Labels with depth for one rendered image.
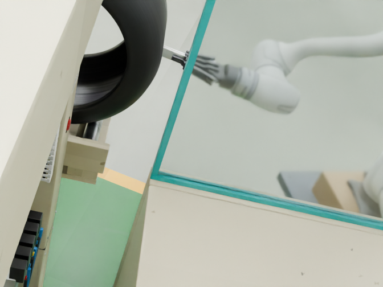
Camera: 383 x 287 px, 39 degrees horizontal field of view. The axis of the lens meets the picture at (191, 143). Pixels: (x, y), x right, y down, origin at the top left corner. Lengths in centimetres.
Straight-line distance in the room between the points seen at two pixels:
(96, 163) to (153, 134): 154
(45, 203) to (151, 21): 56
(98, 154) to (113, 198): 116
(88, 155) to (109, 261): 98
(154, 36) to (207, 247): 65
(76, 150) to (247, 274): 75
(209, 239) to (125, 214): 169
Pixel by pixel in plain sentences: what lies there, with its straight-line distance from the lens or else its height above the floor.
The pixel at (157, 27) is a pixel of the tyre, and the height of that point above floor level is 129.
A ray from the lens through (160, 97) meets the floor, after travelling 335.
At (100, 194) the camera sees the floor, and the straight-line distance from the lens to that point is 268.
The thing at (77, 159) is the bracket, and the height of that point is 89.
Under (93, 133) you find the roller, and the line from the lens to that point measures 159.
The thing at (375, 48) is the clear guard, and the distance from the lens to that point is 87.
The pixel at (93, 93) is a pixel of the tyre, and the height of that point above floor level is 93.
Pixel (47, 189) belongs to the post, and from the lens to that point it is 148.
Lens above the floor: 198
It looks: 40 degrees down
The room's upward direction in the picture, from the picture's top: 20 degrees clockwise
